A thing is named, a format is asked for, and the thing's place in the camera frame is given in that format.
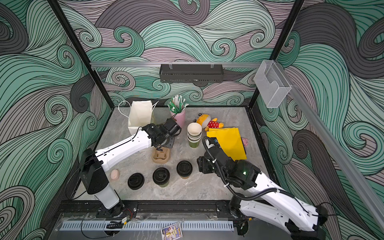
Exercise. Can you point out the pink small object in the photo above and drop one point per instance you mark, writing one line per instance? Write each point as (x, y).
(115, 174)

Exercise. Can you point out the black wall shelf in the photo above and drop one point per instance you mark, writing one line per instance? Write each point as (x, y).
(191, 73)

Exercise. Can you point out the black cup lid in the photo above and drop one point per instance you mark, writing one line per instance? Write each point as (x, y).
(161, 176)
(184, 168)

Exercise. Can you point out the white paper bag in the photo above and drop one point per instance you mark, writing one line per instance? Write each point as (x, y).
(141, 114)

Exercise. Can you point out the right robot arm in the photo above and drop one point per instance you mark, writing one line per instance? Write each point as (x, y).
(256, 196)

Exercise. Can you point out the yellow napkin stack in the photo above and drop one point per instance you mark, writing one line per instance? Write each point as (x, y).
(230, 141)

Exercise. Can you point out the colourful card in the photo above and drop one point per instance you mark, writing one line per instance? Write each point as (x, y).
(172, 232)

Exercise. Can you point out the clear acrylic wall holder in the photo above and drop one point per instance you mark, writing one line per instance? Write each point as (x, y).
(272, 83)

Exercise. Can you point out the wrapped straws bundle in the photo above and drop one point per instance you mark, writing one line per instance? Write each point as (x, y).
(177, 104)

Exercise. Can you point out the stack of paper cups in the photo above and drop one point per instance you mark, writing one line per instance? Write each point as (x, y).
(194, 133)

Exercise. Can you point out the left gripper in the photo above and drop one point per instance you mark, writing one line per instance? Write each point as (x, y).
(171, 144)

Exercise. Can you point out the yellow plush toy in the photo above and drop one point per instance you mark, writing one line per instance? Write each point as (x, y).
(208, 123)

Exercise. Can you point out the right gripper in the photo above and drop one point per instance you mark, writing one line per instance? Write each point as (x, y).
(204, 163)

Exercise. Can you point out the brown cardboard cup carrier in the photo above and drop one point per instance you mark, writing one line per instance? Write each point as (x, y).
(161, 157)

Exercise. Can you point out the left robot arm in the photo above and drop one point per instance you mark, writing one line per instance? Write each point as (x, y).
(95, 164)

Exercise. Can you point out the stack of black lids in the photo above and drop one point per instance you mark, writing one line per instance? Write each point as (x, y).
(136, 181)

